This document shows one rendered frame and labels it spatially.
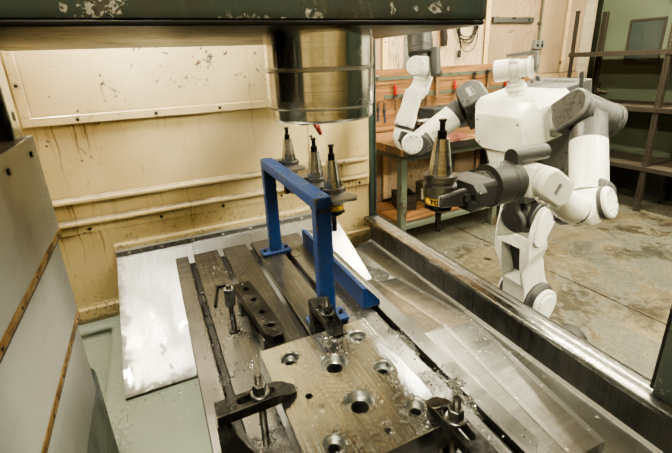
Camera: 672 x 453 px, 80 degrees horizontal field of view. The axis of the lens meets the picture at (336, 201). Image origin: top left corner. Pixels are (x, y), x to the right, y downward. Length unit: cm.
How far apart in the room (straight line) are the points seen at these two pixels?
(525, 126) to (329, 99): 85
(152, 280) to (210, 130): 59
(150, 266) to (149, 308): 18
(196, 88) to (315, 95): 107
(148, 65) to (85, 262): 75
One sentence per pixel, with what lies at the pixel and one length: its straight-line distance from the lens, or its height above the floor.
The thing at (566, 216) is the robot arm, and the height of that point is 115.
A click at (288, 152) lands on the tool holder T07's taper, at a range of 125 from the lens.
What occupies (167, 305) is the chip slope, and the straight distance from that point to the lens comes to 155.
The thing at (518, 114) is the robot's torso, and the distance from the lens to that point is 133.
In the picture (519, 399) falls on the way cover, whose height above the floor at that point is 73.
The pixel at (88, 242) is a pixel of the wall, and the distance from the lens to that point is 172.
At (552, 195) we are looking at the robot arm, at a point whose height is 123.
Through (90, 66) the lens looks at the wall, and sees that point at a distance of 159.
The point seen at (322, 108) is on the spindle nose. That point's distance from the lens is 56.
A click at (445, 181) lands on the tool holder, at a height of 130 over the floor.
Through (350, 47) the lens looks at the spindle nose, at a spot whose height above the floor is 153.
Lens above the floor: 151
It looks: 19 degrees down
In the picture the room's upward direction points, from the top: 2 degrees counter-clockwise
